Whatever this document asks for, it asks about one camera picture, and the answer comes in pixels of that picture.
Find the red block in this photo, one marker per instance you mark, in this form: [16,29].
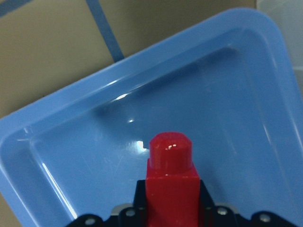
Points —
[172,184]

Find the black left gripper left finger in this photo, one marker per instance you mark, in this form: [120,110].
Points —
[125,215]

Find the blue plastic tray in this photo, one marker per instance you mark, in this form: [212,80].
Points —
[227,83]

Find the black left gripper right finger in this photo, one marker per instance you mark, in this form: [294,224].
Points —
[211,214]

